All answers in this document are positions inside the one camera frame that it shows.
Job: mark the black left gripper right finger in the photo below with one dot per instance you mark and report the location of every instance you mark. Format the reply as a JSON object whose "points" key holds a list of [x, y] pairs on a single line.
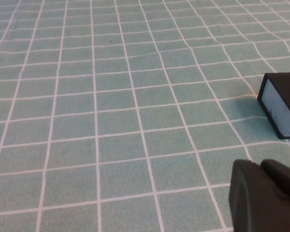
{"points": [[285, 181]]}

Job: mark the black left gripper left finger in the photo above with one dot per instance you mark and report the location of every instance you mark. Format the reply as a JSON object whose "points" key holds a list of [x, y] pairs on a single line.
{"points": [[251, 205]]}

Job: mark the black glasses case printed sides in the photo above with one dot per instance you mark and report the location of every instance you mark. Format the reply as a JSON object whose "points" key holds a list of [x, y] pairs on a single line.
{"points": [[273, 106]]}

